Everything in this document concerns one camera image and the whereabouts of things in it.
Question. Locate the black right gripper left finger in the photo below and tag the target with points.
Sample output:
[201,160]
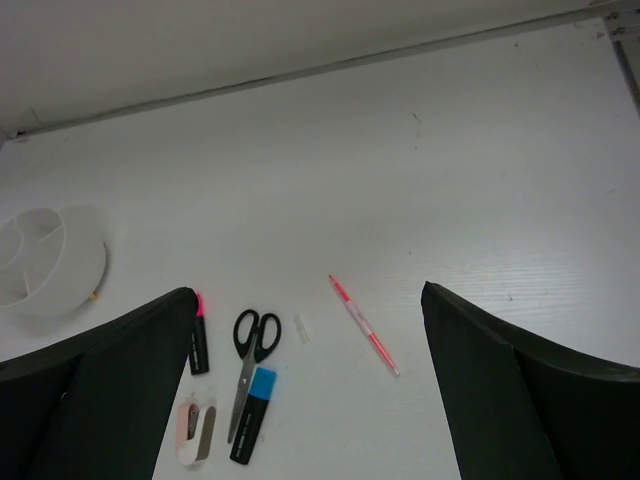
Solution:
[96,405]

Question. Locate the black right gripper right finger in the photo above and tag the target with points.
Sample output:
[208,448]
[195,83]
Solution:
[520,406]

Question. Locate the pink clear pen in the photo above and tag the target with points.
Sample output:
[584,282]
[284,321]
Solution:
[365,327]

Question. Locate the pink white stapler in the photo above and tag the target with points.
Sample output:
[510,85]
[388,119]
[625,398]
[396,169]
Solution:
[194,432]

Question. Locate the pink black highlighter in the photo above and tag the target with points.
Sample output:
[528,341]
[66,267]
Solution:
[198,355]

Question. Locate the white round divided container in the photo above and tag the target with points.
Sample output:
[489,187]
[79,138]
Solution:
[52,261]

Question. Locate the blue black highlighter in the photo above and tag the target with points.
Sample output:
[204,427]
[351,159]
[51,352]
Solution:
[252,415]

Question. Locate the black handled scissors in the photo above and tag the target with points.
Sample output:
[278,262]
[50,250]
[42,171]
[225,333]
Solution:
[248,337]

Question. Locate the aluminium rail at right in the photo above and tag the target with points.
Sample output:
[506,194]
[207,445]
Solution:
[623,31]

